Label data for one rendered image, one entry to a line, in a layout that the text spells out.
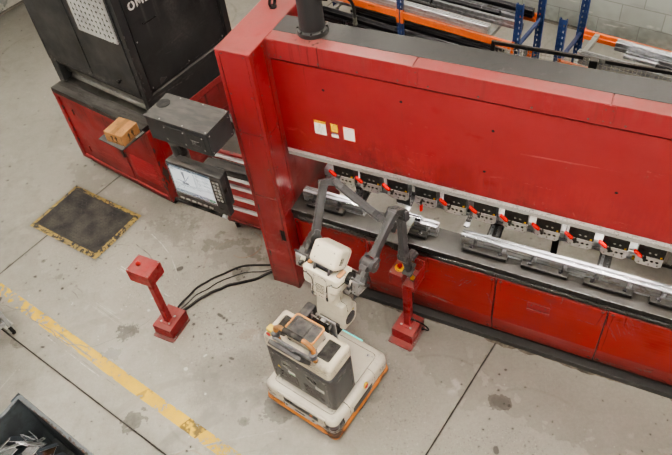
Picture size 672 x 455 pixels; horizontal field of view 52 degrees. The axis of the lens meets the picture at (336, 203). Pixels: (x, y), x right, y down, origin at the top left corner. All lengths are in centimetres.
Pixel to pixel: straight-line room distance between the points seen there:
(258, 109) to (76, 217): 302
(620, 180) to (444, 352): 202
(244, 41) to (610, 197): 232
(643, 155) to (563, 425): 209
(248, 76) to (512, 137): 161
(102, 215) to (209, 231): 110
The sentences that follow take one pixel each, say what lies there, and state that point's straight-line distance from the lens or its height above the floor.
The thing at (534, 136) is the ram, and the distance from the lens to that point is 398.
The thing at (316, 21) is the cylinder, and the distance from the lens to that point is 418.
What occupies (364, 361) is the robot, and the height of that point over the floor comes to 28.
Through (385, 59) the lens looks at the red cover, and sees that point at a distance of 398.
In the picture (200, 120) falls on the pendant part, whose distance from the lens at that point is 435.
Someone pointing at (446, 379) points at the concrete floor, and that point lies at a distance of 523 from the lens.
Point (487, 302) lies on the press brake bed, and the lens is 504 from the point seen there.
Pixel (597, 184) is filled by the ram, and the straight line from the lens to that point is 412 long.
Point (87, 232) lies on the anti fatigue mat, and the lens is 677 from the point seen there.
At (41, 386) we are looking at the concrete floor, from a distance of 593.
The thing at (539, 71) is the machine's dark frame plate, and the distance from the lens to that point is 390.
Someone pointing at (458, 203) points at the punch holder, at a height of 128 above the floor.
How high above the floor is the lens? 457
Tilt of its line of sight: 46 degrees down
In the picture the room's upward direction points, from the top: 8 degrees counter-clockwise
